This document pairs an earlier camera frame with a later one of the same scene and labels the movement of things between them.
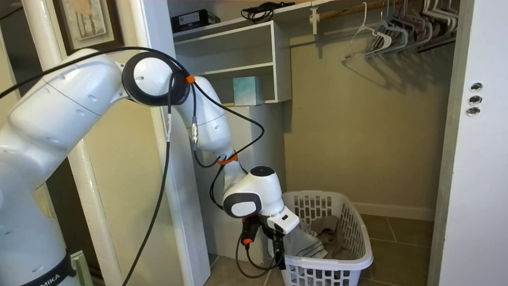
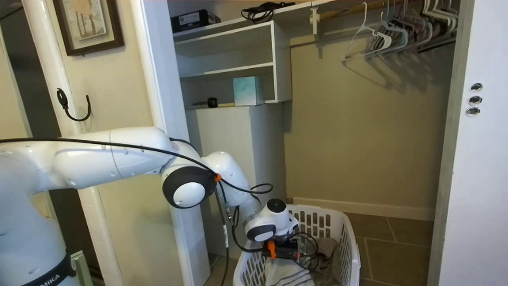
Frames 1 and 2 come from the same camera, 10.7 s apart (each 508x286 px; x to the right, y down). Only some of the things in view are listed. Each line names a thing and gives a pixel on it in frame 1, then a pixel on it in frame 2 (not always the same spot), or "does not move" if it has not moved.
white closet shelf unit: (250, 48) does not move
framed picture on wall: (90, 24) does not move
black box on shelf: (193, 19) does not move
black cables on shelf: (264, 11) does not move
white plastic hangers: (395, 26) does not move
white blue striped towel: (301, 242) -> (287, 272)
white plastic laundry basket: (312, 205) -> (326, 223)
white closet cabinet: (258, 132) does not move
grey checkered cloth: (344, 235) -> (334, 266)
